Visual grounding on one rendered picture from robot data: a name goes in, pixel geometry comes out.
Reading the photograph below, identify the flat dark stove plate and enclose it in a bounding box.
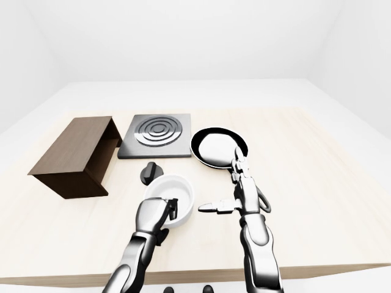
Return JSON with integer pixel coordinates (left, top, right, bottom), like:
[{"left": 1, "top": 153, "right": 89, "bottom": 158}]
[{"left": 117, "top": 114, "right": 192, "bottom": 160}]

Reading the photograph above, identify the round black knob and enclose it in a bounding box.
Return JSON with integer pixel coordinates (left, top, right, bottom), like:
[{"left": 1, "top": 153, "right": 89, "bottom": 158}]
[{"left": 140, "top": 162, "right": 166, "bottom": 186}]

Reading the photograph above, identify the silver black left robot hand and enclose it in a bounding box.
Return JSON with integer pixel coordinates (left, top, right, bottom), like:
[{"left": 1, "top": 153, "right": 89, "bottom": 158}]
[{"left": 134, "top": 197, "right": 180, "bottom": 247}]

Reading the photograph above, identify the brown wooden cabinet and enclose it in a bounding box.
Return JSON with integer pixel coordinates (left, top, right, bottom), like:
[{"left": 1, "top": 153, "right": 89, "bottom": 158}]
[{"left": 26, "top": 115, "right": 124, "bottom": 200}]

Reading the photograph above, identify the black frying pan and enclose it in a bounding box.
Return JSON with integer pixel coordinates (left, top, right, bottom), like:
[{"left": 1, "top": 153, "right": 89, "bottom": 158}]
[{"left": 190, "top": 127, "right": 272, "bottom": 215}]

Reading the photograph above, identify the white bowl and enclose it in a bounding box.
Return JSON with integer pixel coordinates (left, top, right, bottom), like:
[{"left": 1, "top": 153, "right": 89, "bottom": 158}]
[{"left": 143, "top": 173, "right": 196, "bottom": 228}]

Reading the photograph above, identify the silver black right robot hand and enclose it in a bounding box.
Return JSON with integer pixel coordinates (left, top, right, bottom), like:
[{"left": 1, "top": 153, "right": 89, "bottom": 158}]
[{"left": 197, "top": 146, "right": 266, "bottom": 219}]

